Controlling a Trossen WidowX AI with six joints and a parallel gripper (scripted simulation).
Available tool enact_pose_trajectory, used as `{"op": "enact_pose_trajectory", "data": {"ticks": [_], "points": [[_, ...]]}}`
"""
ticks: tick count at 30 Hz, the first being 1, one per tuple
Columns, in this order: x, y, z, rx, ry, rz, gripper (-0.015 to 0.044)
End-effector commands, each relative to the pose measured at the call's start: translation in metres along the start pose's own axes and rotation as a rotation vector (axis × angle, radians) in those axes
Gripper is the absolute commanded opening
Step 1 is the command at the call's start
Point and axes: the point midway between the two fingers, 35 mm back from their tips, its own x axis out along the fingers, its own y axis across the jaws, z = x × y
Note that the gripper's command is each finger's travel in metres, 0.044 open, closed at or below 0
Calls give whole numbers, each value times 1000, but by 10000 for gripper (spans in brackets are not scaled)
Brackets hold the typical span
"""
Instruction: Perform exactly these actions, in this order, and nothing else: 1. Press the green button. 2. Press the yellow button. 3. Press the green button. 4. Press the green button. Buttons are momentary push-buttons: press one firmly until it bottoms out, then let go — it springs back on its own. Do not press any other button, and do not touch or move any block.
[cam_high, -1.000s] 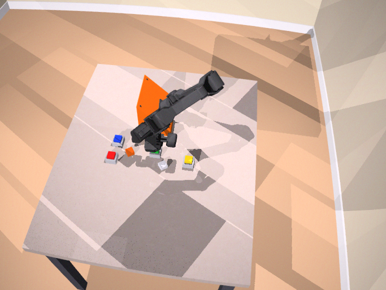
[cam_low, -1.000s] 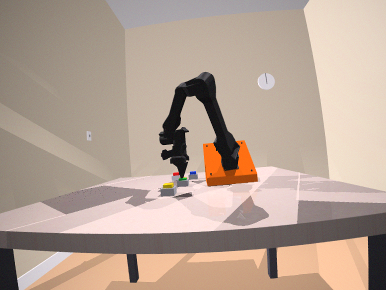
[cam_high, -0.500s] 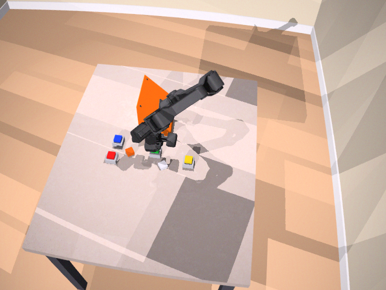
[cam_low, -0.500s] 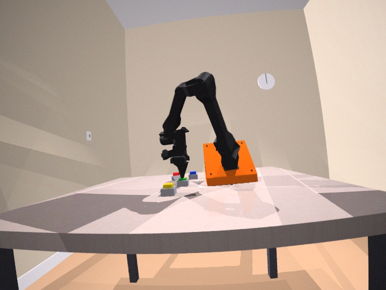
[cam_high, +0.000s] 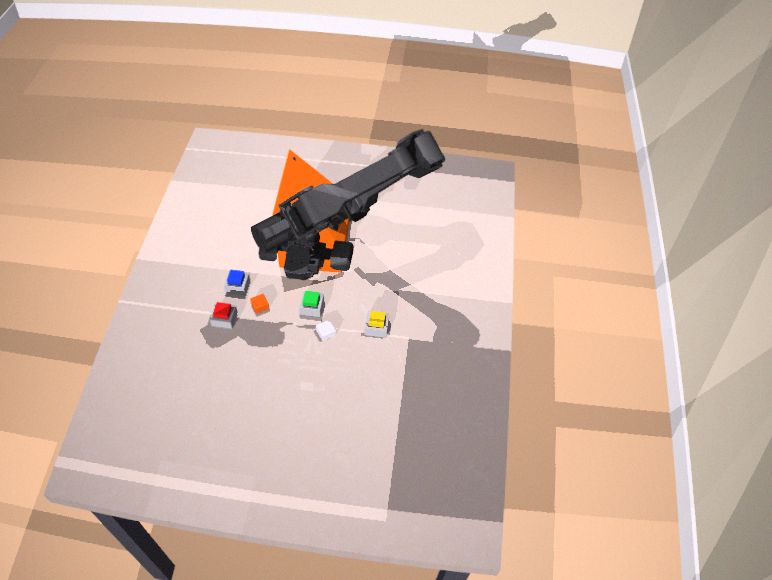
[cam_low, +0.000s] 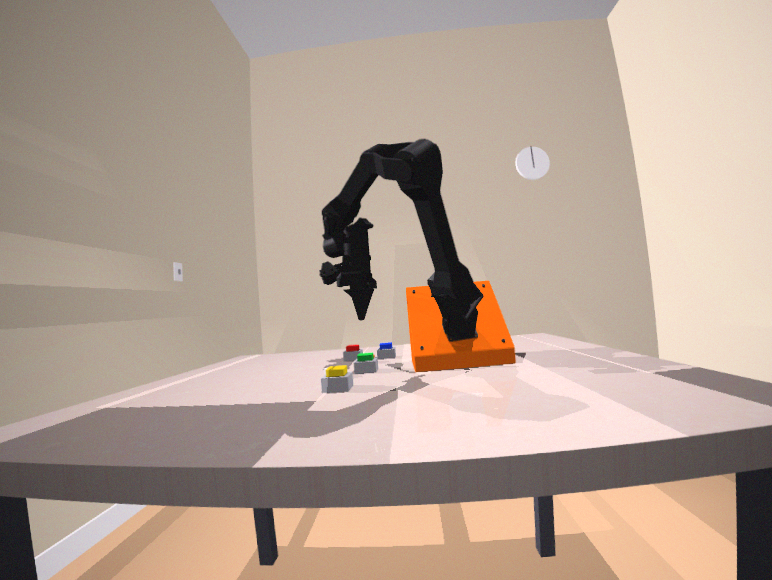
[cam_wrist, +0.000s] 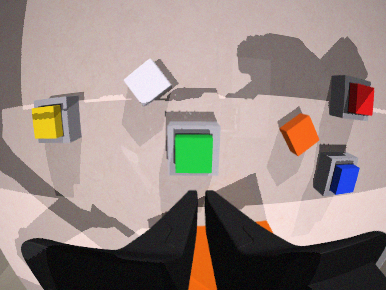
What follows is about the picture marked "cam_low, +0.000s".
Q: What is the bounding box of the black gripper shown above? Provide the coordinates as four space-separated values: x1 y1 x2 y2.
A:
336 249 377 320

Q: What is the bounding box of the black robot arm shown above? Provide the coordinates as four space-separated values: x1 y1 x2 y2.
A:
322 139 484 342

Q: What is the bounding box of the yellow button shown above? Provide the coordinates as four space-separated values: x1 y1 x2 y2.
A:
321 365 353 393

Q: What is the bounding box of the blue button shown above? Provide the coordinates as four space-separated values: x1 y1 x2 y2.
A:
377 343 396 360

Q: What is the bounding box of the green button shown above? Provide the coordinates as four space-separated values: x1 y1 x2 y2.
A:
353 353 378 374

